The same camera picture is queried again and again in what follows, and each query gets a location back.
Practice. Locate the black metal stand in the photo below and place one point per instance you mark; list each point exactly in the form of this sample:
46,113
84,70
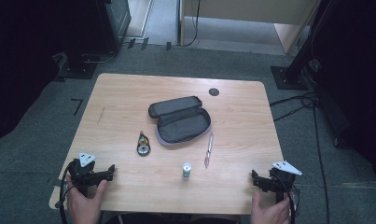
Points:
289,79

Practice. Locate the silver pen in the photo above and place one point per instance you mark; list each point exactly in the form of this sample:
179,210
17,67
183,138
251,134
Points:
209,149

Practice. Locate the light wooden partition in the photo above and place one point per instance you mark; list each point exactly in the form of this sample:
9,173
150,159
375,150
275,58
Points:
254,9

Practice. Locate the black cabinet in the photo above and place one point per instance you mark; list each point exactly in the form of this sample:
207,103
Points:
108,25

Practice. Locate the black stand base plate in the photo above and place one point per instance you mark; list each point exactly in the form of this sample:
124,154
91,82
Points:
78,71

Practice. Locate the person's right hand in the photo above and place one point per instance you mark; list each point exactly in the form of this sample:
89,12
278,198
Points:
269,216

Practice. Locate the dark grey pencil case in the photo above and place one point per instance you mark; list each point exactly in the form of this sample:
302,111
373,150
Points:
182,127

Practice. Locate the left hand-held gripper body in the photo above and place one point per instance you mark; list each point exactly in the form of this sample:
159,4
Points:
82,174

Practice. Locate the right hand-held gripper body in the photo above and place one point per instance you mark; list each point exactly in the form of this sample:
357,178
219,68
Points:
282,179

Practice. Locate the dark curtain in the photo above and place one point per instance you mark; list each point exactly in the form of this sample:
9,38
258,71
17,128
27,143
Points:
363,93
14,62

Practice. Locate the person's left hand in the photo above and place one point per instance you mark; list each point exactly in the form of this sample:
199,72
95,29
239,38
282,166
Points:
83,207

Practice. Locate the grey tape piece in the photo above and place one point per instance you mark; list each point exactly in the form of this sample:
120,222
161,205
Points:
54,181

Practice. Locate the black floor tape strip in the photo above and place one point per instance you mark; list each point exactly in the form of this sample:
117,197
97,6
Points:
131,43
168,46
144,43

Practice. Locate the black round table grommet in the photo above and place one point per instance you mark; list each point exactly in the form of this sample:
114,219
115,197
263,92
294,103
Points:
213,92

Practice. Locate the white green glue stick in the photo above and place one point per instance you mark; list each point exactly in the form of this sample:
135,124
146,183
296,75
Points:
186,171

